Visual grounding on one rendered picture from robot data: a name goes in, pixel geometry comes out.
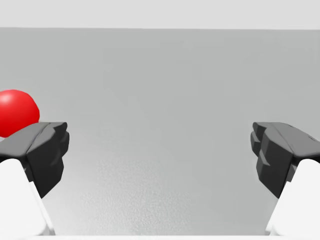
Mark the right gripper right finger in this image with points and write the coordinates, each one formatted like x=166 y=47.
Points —
x=275 y=155

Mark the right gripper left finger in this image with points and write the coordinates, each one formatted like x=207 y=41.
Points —
x=42 y=155

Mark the red ball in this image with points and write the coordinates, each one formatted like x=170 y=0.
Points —
x=17 y=110

